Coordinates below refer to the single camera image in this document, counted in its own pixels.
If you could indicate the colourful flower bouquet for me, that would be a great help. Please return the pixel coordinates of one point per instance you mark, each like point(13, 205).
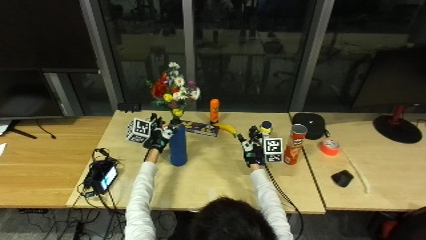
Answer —
point(173, 90)

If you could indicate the red chips can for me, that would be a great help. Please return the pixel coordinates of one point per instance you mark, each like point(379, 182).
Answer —
point(294, 145)

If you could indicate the red and black bag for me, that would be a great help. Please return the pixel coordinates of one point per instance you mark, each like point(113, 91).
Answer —
point(399, 225)

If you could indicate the small blue-capped bottle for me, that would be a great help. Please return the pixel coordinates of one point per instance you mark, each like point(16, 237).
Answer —
point(265, 127)

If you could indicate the person's left hand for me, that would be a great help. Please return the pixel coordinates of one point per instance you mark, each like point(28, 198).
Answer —
point(155, 138)

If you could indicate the black monitor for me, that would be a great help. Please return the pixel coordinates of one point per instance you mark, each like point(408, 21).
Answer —
point(34, 93)

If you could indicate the grey window frame post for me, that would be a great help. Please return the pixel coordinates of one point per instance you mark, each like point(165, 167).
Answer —
point(102, 56)
point(313, 56)
point(189, 43)

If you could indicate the orange bottle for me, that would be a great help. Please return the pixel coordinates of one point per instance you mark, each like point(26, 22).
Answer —
point(214, 110)

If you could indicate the black power strip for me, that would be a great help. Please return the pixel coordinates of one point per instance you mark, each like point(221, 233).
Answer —
point(32, 211)

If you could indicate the tall blue vase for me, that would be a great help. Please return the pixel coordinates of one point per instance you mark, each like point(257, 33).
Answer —
point(178, 148)

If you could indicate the white marker cube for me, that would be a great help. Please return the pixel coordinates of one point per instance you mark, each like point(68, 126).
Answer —
point(140, 130)
point(273, 149)

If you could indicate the person's right hand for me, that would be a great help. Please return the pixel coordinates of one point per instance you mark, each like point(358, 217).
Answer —
point(253, 151)

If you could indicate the white paper sheet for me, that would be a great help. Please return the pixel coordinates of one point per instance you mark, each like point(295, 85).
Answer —
point(1, 148)

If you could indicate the black computer mouse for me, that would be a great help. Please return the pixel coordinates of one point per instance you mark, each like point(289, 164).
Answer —
point(342, 178)

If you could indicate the yellow banana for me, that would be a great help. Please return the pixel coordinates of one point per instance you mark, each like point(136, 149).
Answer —
point(226, 128)

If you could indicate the small black box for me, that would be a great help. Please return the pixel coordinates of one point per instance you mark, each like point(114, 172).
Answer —
point(129, 107)

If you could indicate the dark patterned flat box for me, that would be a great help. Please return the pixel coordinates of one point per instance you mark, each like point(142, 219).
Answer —
point(199, 128)

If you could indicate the black round stand red pole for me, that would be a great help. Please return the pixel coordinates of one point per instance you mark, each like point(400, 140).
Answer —
point(396, 128)

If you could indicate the black device with lit screen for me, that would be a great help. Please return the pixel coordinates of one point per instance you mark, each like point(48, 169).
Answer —
point(102, 176)

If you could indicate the black zip pouch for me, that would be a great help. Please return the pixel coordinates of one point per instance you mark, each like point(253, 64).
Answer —
point(310, 125)

